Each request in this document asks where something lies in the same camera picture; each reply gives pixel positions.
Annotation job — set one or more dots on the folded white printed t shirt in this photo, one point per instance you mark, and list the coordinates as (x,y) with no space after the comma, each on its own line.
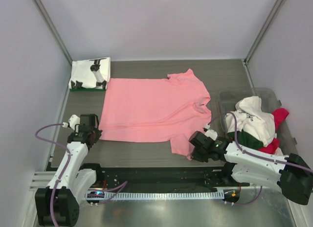
(91,74)

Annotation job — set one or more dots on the folded green t shirt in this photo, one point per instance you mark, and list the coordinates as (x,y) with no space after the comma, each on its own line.
(87,89)

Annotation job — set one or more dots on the aluminium frame post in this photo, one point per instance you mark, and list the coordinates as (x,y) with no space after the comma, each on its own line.
(264,29)
(53,30)

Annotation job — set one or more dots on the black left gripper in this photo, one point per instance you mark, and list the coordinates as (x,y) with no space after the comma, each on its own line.
(97,134)

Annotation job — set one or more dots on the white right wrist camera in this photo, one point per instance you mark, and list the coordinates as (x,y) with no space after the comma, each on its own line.
(208,132)

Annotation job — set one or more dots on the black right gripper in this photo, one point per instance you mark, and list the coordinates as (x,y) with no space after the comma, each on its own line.
(195,155)

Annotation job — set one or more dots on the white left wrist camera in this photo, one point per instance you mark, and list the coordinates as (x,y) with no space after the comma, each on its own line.
(72,122)

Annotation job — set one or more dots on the right aluminium frame post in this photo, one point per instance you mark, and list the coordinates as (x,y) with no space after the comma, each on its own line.
(264,29)

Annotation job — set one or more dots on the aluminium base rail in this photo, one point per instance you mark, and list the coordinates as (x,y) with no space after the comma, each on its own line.
(41,179)

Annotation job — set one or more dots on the dark green crumpled t shirt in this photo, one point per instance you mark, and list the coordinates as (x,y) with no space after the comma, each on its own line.
(246,139)

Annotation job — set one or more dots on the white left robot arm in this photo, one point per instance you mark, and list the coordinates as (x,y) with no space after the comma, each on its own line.
(58,204)

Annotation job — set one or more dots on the white crumpled t shirt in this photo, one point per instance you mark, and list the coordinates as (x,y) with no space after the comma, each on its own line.
(250,118)

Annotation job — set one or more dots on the clear plastic bin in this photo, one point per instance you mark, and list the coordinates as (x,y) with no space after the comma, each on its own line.
(227,99)

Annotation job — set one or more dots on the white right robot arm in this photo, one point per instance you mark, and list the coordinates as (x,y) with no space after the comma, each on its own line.
(289,175)

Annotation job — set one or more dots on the magenta crumpled t shirt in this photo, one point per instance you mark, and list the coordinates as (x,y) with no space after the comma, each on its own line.
(279,117)

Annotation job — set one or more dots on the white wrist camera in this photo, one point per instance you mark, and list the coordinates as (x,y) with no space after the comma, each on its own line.
(208,132)
(72,122)

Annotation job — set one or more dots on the white slotted cable duct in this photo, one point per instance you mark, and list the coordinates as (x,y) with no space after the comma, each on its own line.
(101,196)

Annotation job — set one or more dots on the pink t shirt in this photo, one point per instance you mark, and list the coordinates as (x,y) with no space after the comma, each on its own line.
(156,110)

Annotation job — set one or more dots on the left aluminium frame post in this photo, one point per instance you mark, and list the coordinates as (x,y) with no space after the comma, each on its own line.
(53,30)

